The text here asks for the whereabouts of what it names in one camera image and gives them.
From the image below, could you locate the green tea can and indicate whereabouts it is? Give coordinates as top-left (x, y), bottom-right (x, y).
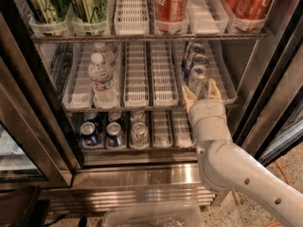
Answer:
top-left (27, 0), bottom-right (70, 36)
top-left (70, 0), bottom-right (108, 35)

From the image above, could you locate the centre red cola can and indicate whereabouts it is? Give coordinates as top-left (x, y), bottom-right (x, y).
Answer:
top-left (153, 0), bottom-right (187, 33)

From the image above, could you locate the silver redbull can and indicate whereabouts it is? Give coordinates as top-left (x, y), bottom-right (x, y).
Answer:
top-left (187, 65), bottom-right (208, 98)
top-left (184, 55), bottom-right (209, 79)
top-left (182, 41), bottom-right (205, 70)

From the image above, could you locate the front clear water bottle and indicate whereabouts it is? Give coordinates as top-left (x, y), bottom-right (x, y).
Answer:
top-left (88, 52), bottom-right (116, 109)

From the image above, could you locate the blue pepsi can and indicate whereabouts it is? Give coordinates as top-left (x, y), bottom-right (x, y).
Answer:
top-left (106, 123), bottom-right (126, 148)
top-left (83, 112), bottom-right (102, 131)
top-left (108, 112), bottom-right (123, 126)
top-left (80, 122), bottom-right (100, 147)

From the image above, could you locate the left green tea can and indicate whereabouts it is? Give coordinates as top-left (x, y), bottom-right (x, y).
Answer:
top-left (27, 0), bottom-right (70, 36)

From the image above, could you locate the clear tray under redbull cans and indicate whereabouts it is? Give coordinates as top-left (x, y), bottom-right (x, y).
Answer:
top-left (171, 41), bottom-right (209, 108)

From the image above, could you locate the wire shelf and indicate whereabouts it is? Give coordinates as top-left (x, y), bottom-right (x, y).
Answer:
top-left (31, 33), bottom-right (270, 44)
top-left (62, 103), bottom-right (241, 114)

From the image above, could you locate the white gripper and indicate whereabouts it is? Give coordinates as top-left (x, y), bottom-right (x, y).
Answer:
top-left (182, 79), bottom-right (226, 124)

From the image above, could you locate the top wire shelf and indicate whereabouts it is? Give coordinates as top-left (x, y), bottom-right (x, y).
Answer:
top-left (31, 33), bottom-right (270, 44)

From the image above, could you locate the rear clear water bottle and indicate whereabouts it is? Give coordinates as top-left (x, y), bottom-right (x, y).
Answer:
top-left (93, 43), bottom-right (116, 71)

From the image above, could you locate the rear silver soda can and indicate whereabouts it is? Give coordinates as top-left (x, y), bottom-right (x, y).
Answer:
top-left (131, 111), bottom-right (146, 124)

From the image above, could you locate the front silver soda can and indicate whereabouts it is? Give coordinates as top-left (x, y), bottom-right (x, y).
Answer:
top-left (131, 122), bottom-right (149, 148)

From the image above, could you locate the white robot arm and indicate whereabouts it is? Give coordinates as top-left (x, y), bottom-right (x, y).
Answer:
top-left (182, 81), bottom-right (303, 227)

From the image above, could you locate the right front red cola can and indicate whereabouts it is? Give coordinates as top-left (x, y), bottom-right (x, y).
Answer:
top-left (235, 0), bottom-right (272, 31)

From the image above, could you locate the front left blue pepsi can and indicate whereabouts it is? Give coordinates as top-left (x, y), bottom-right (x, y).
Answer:
top-left (80, 122), bottom-right (100, 147)

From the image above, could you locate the middle wire shelf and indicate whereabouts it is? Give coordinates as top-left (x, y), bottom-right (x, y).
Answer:
top-left (62, 103), bottom-right (241, 114)

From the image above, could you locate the silver soda can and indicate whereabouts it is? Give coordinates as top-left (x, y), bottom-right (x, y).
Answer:
top-left (131, 111), bottom-right (146, 124)
top-left (131, 122), bottom-right (149, 148)

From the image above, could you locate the rear left blue pepsi can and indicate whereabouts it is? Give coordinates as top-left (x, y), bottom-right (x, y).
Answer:
top-left (83, 112), bottom-right (102, 131)

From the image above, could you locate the clear tray under water bottles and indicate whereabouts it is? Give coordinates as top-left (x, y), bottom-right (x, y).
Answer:
top-left (89, 43), bottom-right (118, 109)

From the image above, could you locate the stainless steel fridge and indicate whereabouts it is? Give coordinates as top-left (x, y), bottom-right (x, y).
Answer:
top-left (0, 0), bottom-right (303, 214)

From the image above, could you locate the clear water bottle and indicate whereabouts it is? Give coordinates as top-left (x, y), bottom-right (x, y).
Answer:
top-left (93, 43), bottom-right (116, 71)
top-left (88, 52), bottom-right (116, 109)

